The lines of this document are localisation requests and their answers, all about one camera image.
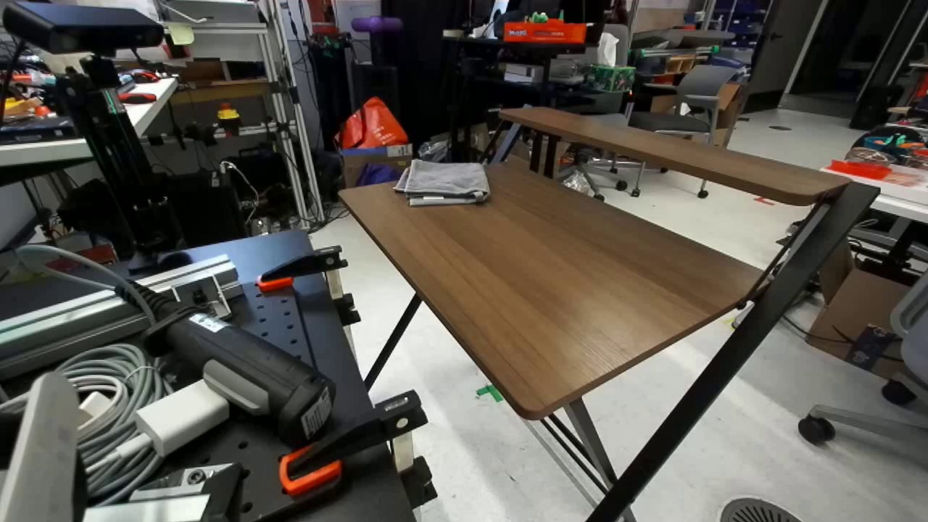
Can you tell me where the grey towel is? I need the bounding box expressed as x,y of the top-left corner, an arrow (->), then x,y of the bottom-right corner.
395,161 -> 491,207

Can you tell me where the brown wooden desk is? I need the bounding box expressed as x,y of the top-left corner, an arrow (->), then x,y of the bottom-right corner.
336,161 -> 884,522

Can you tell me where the orange bag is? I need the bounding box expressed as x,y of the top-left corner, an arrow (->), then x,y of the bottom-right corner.
336,95 -> 410,149

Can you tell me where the black orange clamp rear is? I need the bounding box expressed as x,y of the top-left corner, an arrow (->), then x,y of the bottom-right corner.
256,246 -> 344,295

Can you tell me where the black orange clamp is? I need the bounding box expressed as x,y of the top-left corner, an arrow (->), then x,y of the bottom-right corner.
256,246 -> 344,295
279,393 -> 427,498

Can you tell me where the black perforated mounting table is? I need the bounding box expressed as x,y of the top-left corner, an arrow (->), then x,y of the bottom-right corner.
83,227 -> 441,522

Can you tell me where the orange box on shelf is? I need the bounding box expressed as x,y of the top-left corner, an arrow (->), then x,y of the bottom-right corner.
502,20 -> 585,48

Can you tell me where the black grey handheld device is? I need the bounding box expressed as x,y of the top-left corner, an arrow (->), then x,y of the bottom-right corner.
141,291 -> 336,448

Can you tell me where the black orange clamp front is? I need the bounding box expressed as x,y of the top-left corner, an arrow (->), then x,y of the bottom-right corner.
279,393 -> 427,498

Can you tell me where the brown wooden upper shelf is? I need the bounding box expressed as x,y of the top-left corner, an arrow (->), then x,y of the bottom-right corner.
502,108 -> 850,207

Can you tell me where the grey office chair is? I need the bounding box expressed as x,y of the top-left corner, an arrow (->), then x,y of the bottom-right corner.
626,61 -> 749,201

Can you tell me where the white power adapter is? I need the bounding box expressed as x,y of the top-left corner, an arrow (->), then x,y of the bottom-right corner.
137,380 -> 228,455

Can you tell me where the cardboard box on floor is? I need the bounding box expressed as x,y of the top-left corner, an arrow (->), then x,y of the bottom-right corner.
805,269 -> 907,378

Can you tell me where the white table at right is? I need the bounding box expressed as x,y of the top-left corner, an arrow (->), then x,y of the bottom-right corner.
826,161 -> 928,224

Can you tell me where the grey chair base right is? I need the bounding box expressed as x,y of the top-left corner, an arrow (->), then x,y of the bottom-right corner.
795,277 -> 928,454

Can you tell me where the silver aluminium rail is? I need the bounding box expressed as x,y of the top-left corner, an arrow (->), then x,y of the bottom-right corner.
0,255 -> 241,365

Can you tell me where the black camera on tripod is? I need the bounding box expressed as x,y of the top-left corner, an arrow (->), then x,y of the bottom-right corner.
2,0 -> 182,255

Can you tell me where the coiled grey cable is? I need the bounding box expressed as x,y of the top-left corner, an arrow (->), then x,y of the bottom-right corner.
53,343 -> 167,506

